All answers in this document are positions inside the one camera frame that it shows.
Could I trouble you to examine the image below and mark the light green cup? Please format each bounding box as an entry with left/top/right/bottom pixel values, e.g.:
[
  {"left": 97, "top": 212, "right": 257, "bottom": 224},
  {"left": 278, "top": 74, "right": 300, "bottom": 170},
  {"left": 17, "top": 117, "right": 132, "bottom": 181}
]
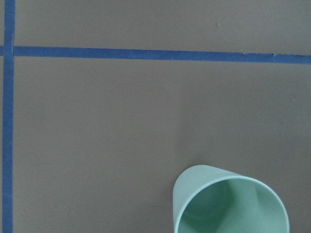
[{"left": 173, "top": 165, "right": 290, "bottom": 233}]

